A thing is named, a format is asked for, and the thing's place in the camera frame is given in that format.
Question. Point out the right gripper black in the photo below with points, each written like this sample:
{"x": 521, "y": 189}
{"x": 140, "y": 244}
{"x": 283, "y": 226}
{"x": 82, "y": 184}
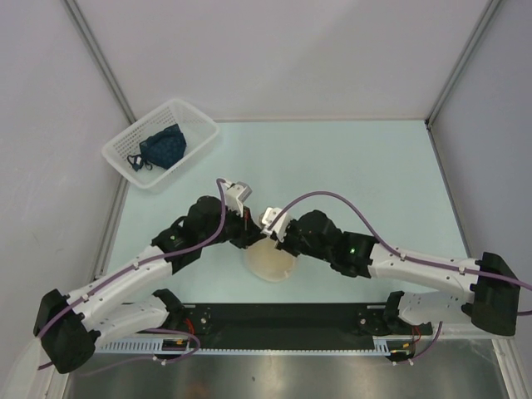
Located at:
{"x": 284, "y": 244}

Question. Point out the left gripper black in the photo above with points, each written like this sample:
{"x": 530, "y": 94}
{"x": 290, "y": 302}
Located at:
{"x": 248, "y": 231}

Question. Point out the beige mesh laundry bag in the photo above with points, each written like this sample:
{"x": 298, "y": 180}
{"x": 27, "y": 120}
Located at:
{"x": 268, "y": 263}

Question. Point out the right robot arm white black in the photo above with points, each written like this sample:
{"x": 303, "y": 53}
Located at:
{"x": 484, "y": 290}

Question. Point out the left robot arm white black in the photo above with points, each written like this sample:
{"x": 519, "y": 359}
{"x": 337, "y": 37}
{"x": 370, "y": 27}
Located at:
{"x": 72, "y": 326}

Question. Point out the dark blue bra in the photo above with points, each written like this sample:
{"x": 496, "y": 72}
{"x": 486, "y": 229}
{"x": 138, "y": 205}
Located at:
{"x": 163, "y": 149}

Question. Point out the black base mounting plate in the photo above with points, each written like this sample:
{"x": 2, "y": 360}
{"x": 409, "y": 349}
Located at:
{"x": 290, "y": 325}

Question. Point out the white plastic perforated basket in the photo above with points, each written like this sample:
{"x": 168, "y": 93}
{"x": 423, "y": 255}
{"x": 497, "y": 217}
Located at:
{"x": 200, "y": 131}

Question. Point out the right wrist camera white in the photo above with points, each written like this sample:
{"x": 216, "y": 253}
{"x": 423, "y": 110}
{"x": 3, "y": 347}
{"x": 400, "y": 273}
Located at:
{"x": 274, "y": 223}

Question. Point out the white slotted cable duct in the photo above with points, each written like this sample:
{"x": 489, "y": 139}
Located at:
{"x": 178, "y": 346}

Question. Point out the left aluminium frame post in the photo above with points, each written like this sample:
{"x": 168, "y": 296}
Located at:
{"x": 88, "y": 38}

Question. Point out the aluminium frame post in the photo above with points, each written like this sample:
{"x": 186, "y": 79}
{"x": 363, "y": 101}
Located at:
{"x": 473, "y": 41}
{"x": 88, "y": 38}

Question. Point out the right aluminium frame post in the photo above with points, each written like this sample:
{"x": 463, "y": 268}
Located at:
{"x": 473, "y": 41}

